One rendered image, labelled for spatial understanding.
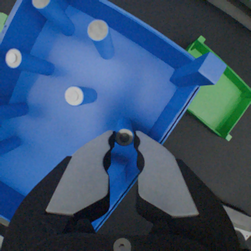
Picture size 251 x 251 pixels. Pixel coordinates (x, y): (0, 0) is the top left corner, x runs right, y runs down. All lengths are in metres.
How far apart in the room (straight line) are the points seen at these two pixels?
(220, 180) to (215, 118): 0.29
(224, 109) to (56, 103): 0.57
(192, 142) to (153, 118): 0.42
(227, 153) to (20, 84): 0.71
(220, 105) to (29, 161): 0.60
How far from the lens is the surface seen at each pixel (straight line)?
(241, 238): 0.84
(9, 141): 0.24
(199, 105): 0.58
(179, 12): 0.62
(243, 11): 0.69
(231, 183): 0.80
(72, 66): 0.20
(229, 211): 0.81
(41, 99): 0.22
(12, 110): 0.20
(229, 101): 0.65
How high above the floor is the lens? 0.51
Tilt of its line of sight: 77 degrees down
